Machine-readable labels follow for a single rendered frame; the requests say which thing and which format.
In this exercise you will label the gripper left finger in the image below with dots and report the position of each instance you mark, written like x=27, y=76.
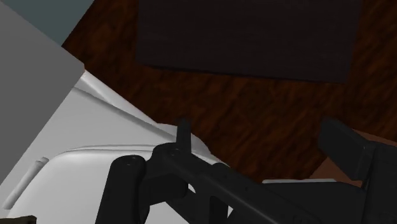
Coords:
x=198, y=176

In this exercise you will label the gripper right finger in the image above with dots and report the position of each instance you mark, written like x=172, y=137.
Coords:
x=381, y=173

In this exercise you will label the dark robot stand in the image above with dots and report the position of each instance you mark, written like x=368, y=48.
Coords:
x=248, y=37

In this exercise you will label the dark olive object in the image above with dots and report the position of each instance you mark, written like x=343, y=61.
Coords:
x=17, y=220

